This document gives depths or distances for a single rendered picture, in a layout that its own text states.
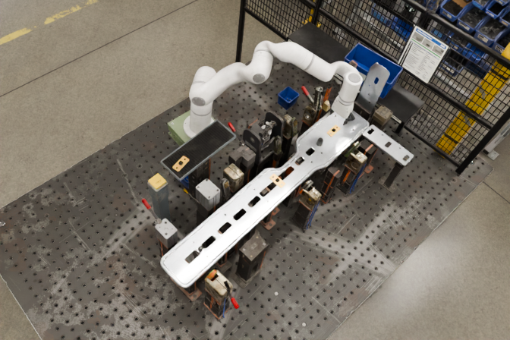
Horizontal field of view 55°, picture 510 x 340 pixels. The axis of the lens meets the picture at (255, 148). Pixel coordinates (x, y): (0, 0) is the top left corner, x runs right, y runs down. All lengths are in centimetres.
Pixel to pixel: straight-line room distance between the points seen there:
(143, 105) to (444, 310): 267
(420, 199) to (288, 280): 95
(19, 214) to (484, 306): 295
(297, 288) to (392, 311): 102
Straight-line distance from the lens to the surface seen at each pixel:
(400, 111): 290
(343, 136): 272
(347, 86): 239
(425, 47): 281
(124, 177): 285
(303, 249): 267
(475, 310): 371
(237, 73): 240
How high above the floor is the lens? 313
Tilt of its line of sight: 56 degrees down
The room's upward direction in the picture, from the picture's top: 10 degrees clockwise
